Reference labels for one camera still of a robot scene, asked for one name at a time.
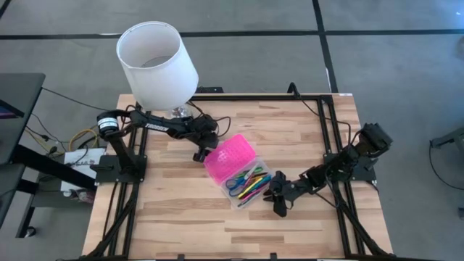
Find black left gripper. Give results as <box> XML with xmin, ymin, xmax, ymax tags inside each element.
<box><xmin>186</xmin><ymin>115</ymin><xmax>221</xmax><ymax>163</ymax></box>

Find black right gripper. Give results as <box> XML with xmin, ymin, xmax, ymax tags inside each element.
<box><xmin>263</xmin><ymin>170</ymin><xmax>309</xmax><ymax>218</ymax></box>

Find clear box with pink lid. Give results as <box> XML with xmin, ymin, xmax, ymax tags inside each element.
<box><xmin>202</xmin><ymin>133</ymin><xmax>273</xmax><ymax>210</ymax></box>

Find light blue pen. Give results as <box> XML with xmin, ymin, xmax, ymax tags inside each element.
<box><xmin>249</xmin><ymin>175</ymin><xmax>273</xmax><ymax>193</ymax></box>

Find pink highlighter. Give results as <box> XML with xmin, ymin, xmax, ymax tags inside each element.
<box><xmin>239</xmin><ymin>188</ymin><xmax>265</xmax><ymax>204</ymax></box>

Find yellow pen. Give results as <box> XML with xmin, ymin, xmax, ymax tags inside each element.
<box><xmin>237</xmin><ymin>176</ymin><xmax>262</xmax><ymax>199</ymax></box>

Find blue handled scissors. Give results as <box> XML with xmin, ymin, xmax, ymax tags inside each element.
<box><xmin>224</xmin><ymin>165</ymin><xmax>259</xmax><ymax>193</ymax></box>

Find white cardboard box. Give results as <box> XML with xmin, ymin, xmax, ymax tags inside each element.
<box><xmin>64</xmin><ymin>147</ymin><xmax>107</xmax><ymax>193</ymax></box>

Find white shade silver table lamp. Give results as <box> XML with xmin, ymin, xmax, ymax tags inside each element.
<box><xmin>115</xmin><ymin>20</ymin><xmax>199</xmax><ymax>119</ymax></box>

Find black diagonal stand beam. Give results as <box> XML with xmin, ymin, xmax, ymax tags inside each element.
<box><xmin>10</xmin><ymin>144</ymin><xmax>98</xmax><ymax>192</ymax></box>

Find grey chair base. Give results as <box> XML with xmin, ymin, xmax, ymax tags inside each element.
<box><xmin>429</xmin><ymin>126</ymin><xmax>464</xmax><ymax>149</ymax></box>

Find dark monitor screen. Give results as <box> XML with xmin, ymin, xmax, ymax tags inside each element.
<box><xmin>0</xmin><ymin>99</ymin><xmax>25</xmax><ymax>120</ymax></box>

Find black aluminium table frame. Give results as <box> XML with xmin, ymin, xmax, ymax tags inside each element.
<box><xmin>82</xmin><ymin>94</ymin><xmax>396</xmax><ymax>261</ymax></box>

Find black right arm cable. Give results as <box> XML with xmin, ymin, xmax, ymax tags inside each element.
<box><xmin>287</xmin><ymin>82</ymin><xmax>355</xmax><ymax>146</ymax></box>

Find yellow cable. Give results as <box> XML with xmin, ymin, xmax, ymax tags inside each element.
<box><xmin>68</xmin><ymin>128</ymin><xmax>99</xmax><ymax>152</ymax></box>

